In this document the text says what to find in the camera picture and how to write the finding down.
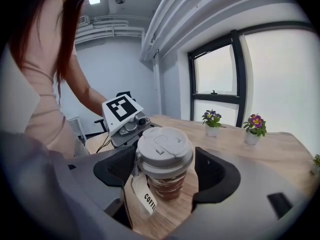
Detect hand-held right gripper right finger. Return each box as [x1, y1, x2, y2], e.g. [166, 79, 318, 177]
[159, 146, 310, 240]

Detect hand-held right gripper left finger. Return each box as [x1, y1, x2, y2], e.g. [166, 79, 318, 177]
[14, 145, 141, 240]

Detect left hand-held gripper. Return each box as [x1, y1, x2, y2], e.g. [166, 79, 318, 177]
[101, 93, 164, 149]

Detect white plastic coffee cup lid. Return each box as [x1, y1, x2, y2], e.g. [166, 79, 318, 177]
[136, 126, 194, 180]

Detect person's left forearm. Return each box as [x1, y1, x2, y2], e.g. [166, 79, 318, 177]
[66, 53, 109, 118]

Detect person's grey trousers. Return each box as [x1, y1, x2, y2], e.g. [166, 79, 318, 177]
[73, 135, 91, 158]

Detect black mesh office chair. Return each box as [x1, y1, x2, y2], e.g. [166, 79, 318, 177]
[93, 91, 137, 135]

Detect white slatted stand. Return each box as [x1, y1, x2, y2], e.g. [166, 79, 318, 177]
[66, 115, 87, 143]

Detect purple flower potted plant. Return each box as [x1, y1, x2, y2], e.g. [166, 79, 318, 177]
[201, 109, 223, 138]

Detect pink flower potted plant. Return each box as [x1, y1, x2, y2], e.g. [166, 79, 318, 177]
[242, 113, 268, 146]

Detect small green potted plant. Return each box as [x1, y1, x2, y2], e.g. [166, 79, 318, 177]
[309, 153, 320, 176]

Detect black framed casement window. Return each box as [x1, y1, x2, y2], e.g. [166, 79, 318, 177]
[187, 29, 249, 129]

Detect person's light pink top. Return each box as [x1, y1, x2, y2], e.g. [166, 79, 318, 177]
[6, 0, 79, 158]

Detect white air vent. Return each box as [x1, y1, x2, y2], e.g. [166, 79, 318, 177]
[77, 15, 91, 26]

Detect white vertical wall pipe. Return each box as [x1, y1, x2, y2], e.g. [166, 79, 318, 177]
[151, 50, 164, 115]

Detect white horizontal wall pipes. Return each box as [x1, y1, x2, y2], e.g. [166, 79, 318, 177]
[74, 20, 146, 44]

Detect white ceiling duct bundle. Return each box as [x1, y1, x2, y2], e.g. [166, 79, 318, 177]
[139, 0, 314, 63]

